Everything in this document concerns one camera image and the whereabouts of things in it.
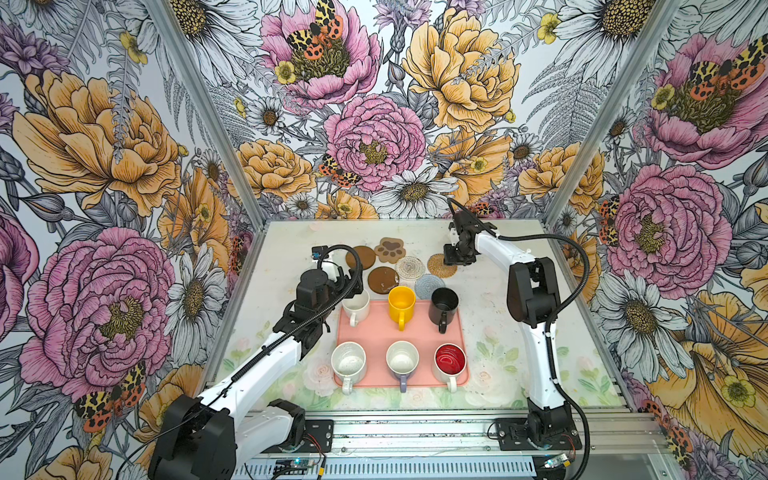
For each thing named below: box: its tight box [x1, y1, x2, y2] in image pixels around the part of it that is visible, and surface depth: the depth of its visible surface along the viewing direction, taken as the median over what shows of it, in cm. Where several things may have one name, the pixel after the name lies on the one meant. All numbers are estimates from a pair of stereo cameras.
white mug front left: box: [331, 341, 367, 395], surface depth 82 cm
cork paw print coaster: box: [374, 237, 406, 264], surface depth 114 cm
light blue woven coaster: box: [414, 274, 446, 300], surface depth 105 cm
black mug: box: [428, 287, 460, 334], surface depth 92 cm
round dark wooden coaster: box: [345, 246, 376, 270], surface depth 114 cm
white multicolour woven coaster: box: [395, 255, 426, 283], surface depth 110 cm
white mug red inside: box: [434, 343, 467, 393], surface depth 82 cm
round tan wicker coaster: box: [427, 253, 458, 279], surface depth 110 cm
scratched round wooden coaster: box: [368, 266, 400, 294], surface depth 107 cm
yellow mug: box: [388, 285, 416, 332], surface depth 89 cm
